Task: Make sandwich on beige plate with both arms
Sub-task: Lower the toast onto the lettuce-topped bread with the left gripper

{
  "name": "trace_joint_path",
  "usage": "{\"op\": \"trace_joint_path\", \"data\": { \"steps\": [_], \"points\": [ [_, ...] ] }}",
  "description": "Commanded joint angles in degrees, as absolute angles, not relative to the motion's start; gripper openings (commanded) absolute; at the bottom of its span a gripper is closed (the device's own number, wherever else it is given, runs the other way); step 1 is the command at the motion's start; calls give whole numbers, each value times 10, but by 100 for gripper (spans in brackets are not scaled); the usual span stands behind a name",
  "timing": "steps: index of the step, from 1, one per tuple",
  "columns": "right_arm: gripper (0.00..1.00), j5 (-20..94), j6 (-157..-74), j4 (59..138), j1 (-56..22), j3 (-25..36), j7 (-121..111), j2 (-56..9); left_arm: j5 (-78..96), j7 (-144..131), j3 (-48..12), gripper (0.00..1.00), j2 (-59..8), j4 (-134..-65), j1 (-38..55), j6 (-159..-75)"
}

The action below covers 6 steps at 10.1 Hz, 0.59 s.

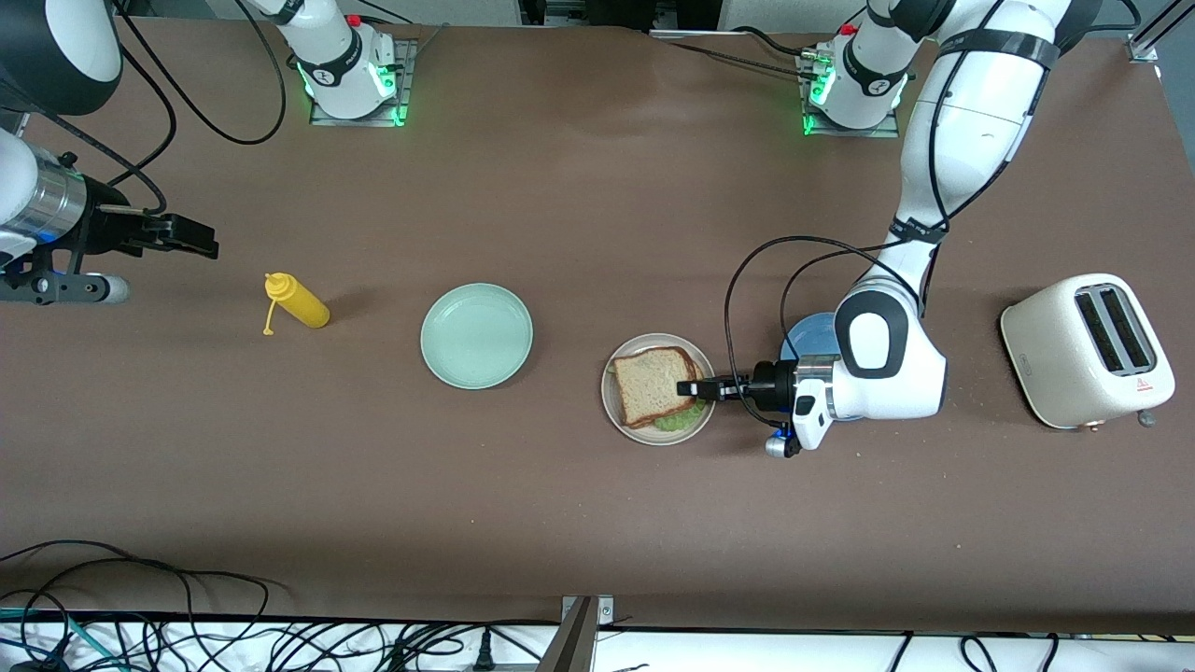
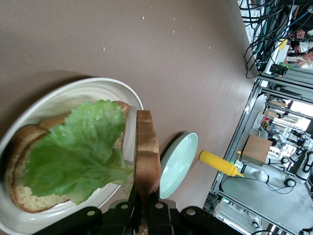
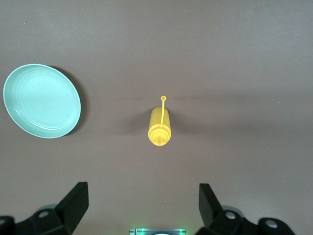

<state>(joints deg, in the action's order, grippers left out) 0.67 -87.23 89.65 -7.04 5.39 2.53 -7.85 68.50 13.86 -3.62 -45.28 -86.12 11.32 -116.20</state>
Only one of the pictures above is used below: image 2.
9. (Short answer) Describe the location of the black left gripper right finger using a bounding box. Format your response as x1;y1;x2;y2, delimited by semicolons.
146;188;245;235

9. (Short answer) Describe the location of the brown table cover sheet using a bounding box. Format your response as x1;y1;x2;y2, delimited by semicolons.
0;0;258;235

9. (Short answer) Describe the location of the yellow squeeze bottle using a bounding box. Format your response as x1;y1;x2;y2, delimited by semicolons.
199;149;245;178

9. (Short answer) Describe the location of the background person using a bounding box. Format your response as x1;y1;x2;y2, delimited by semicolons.
297;47;313;69

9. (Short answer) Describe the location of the aluminium rack frame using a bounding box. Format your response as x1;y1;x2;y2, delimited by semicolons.
204;66;313;235

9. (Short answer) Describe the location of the black looping cable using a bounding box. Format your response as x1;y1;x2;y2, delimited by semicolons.
238;0;296;79

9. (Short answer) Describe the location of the brown bread slice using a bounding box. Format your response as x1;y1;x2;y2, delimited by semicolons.
3;100;130;213
134;110;162;235

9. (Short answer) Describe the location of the green plate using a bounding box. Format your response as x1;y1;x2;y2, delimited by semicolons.
158;132;199;199

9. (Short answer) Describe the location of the beige plate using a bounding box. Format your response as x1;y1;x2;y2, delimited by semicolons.
0;77;144;235

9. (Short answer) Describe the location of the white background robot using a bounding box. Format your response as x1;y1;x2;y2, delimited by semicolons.
281;133;313;185

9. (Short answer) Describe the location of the green lettuce leaf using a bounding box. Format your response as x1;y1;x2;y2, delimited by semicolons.
21;99;134;206

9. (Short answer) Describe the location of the brown wooden box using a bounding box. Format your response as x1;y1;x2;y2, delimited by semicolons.
241;134;273;167

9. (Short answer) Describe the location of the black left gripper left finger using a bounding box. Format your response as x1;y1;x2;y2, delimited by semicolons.
31;181;138;235

